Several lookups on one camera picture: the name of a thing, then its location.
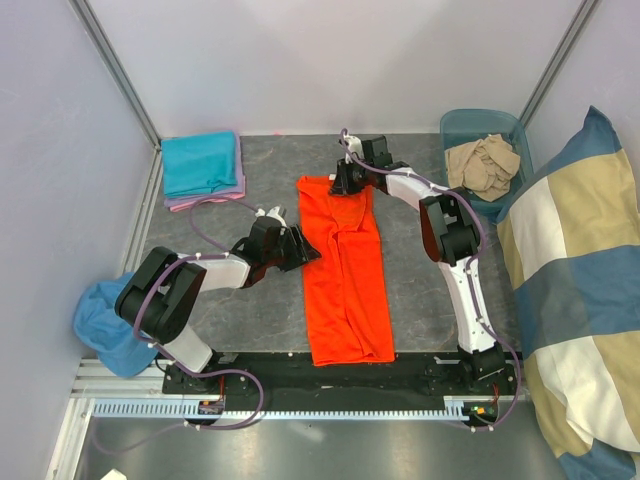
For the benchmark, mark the crumpled blue cloth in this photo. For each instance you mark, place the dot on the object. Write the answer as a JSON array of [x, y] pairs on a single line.
[[99, 328]]

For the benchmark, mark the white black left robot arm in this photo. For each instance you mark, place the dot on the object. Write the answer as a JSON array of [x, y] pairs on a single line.
[[159, 298]]

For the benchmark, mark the blue beige checkered pillow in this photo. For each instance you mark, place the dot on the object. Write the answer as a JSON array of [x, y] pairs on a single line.
[[570, 240]]

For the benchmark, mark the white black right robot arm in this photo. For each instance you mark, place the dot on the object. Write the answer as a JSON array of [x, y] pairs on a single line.
[[452, 237]]

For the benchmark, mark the crumpled beige t-shirt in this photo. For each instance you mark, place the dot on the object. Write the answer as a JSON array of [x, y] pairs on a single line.
[[485, 167]]

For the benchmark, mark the right aluminium frame post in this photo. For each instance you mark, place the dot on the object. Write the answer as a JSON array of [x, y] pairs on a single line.
[[568, 41]]

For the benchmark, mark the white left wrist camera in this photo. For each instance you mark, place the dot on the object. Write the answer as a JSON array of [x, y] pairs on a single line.
[[278, 213]]

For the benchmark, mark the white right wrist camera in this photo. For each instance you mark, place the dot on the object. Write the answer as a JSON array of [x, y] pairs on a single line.
[[353, 148]]

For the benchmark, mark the grey slotted cable duct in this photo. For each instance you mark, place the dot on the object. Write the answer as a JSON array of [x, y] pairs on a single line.
[[448, 408]]

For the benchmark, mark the left aluminium frame post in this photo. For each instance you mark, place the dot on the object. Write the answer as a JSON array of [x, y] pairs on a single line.
[[105, 49]]

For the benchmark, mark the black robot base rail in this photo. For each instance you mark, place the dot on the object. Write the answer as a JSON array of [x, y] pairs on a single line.
[[413, 379]]

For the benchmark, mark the folded pink t-shirt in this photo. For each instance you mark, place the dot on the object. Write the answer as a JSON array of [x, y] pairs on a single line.
[[184, 203]]

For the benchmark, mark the folded purple t-shirt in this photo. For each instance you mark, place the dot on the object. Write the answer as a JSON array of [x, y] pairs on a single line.
[[239, 170]]

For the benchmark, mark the folded turquoise t-shirt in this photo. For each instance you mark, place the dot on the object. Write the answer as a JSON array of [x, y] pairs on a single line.
[[200, 162]]

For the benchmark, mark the orange t-shirt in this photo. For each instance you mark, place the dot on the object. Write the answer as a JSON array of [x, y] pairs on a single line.
[[345, 300]]

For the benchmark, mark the aluminium frame post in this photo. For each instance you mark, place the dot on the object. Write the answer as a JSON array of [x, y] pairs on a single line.
[[105, 49], [568, 41]]

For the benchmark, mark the teal plastic bin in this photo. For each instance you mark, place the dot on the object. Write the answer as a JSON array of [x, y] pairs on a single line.
[[465, 125]]

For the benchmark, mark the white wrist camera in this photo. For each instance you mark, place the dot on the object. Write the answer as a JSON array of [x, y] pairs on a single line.
[[353, 148], [278, 213]]

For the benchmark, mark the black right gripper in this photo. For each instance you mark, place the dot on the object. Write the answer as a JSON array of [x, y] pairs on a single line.
[[341, 185]]

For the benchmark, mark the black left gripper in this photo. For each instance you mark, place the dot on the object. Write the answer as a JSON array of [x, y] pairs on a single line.
[[300, 254]]

